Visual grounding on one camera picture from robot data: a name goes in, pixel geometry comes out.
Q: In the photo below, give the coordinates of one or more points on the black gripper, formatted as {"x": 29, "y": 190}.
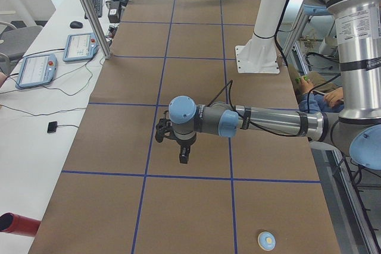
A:
{"x": 183, "y": 143}

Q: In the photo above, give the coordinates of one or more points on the blue and cream bell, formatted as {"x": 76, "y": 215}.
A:
{"x": 266, "y": 241}

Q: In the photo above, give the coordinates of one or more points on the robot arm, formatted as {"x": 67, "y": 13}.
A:
{"x": 347, "y": 118}

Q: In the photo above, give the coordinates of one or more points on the small black square device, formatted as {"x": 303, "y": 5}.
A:
{"x": 52, "y": 127}

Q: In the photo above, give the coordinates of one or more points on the person in blue hoodie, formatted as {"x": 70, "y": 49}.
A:
{"x": 313, "y": 101}

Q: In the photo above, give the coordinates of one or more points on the far teach pendant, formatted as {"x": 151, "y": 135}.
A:
{"x": 80, "y": 47}

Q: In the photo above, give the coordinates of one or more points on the teach pendant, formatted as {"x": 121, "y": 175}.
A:
{"x": 37, "y": 70}
{"x": 80, "y": 47}

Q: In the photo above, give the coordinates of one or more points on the black power adapter box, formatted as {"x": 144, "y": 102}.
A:
{"x": 114, "y": 12}

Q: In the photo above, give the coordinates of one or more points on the black computer mouse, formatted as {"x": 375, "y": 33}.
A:
{"x": 76, "y": 25}

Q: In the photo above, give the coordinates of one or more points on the near teach pendant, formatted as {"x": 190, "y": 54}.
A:
{"x": 37, "y": 70}

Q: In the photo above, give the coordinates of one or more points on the black keyboard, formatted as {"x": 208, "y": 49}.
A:
{"x": 98, "y": 4}

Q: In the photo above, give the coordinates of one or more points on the red cylinder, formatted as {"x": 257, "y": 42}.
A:
{"x": 19, "y": 225}

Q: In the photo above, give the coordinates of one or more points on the grey office chair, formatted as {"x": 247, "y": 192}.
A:
{"x": 16, "y": 41}

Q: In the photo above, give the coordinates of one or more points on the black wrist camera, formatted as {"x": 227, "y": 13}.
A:
{"x": 164, "y": 129}

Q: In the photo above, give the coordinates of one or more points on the white camera post with base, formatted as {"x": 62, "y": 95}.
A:
{"x": 259, "y": 55}

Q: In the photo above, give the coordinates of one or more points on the aluminium frame post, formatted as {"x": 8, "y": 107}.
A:
{"x": 96, "y": 27}

